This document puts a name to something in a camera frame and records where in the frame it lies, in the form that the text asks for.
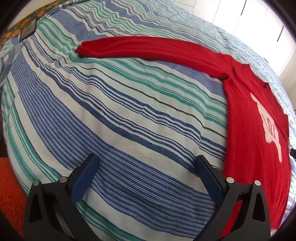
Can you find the orange floral bed sheet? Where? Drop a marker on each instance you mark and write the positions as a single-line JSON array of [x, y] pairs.
[[33, 9]]

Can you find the red orange trousers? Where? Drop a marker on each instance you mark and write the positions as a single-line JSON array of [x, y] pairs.
[[13, 198]]

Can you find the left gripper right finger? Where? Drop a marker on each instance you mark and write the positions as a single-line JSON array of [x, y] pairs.
[[252, 221]]

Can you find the red knit sweater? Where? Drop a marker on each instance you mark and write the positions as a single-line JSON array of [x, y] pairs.
[[257, 127]]

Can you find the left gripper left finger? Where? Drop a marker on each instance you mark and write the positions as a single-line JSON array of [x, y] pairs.
[[51, 211]]

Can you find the striped blue green bedspread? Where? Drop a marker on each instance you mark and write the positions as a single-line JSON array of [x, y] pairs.
[[146, 120]]

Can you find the black phone on bed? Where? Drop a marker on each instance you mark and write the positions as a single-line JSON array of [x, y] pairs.
[[28, 29]]

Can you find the white wardrobe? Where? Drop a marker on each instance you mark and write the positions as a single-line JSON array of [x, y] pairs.
[[252, 22]]

